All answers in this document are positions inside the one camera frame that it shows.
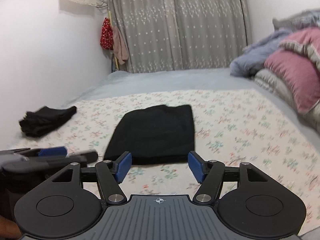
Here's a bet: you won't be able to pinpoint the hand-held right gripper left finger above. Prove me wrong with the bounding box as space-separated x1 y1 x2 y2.
49 152 132 204

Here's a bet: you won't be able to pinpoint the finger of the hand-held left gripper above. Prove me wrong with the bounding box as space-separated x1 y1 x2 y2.
64 149 99 163
30 146 67 158

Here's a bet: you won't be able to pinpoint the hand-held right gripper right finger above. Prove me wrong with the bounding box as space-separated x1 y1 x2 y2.
187 151 270 203

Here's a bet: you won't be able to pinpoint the black pants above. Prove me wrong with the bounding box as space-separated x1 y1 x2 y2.
103 104 195 166

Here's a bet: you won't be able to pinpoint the folded black garment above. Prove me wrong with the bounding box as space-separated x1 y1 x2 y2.
19 106 77 138

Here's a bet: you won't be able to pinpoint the floral bed sheet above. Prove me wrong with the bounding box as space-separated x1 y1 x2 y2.
5 89 320 236

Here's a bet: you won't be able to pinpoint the grey quilt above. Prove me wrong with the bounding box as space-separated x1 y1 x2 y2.
252 69 320 136

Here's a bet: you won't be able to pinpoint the pink hanging towel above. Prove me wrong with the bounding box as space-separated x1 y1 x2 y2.
112 26 129 65

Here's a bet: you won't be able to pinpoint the red floral hanging cloth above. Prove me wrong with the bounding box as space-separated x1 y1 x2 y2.
100 17 114 50

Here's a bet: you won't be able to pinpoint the blue fleece blanket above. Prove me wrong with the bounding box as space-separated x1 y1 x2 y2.
229 29 293 77

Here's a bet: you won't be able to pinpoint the grey star-print curtain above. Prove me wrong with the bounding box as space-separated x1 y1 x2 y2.
107 0 253 74

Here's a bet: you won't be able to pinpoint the pink ruffled pillow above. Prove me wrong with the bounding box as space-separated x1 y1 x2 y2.
278 27 320 67

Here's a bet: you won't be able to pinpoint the grey pillow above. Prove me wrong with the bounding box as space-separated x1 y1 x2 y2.
272 10 320 32

